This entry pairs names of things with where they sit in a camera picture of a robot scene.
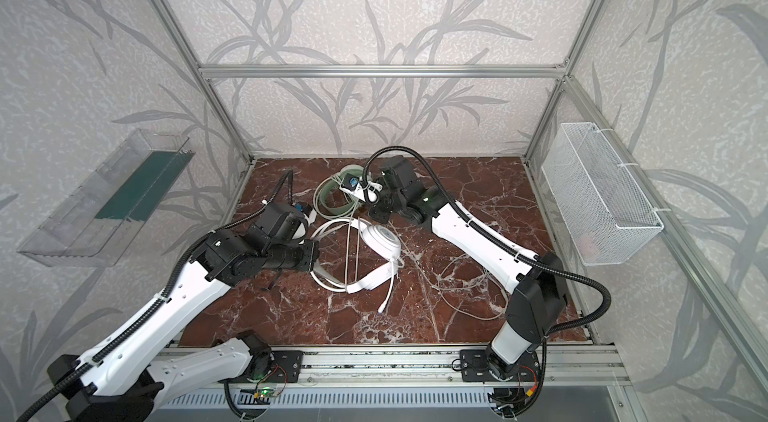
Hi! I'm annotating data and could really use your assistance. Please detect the mint green headphones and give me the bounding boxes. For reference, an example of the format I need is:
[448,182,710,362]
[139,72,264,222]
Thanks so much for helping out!
[313,164,363,220]

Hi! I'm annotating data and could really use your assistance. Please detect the white headphones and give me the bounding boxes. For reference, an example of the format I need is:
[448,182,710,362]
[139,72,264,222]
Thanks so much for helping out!
[310,217,402,299]

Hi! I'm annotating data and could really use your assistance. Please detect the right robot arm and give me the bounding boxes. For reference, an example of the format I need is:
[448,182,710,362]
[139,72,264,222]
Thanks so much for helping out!
[355,145,612,381]

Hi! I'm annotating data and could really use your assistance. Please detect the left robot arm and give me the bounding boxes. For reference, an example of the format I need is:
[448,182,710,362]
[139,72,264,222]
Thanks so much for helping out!
[18,170,319,421]

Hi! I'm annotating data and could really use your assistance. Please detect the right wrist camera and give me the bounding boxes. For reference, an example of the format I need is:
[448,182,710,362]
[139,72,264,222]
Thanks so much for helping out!
[340,173,383,203]

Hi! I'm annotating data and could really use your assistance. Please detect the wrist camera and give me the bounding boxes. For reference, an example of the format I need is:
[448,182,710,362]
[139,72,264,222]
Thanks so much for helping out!
[340,173,383,203]
[292,201,317,240]

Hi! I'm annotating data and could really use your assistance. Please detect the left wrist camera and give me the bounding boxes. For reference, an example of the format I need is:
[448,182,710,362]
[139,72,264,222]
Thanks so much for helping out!
[292,201,317,240]

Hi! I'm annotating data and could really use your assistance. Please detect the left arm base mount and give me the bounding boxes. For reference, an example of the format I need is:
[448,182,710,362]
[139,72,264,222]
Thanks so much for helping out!
[239,350,304,384]

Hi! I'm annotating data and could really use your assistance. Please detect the clear plastic wall bin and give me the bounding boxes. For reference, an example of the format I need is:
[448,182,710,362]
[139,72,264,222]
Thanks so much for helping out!
[17,129,195,268]

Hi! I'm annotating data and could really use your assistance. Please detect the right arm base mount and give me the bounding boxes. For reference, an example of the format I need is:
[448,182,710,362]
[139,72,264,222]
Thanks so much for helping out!
[459,349,512,382]

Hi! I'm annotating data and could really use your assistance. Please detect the white wire mesh basket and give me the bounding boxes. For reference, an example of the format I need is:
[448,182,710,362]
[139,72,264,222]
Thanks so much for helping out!
[542,122,664,266]

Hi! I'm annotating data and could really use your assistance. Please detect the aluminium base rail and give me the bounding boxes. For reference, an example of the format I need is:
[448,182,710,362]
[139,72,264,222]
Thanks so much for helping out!
[272,343,631,389]

